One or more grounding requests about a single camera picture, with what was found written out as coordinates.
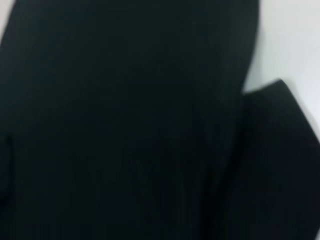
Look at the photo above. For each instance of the black shirt with FREE print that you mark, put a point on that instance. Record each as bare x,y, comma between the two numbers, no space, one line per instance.
125,125

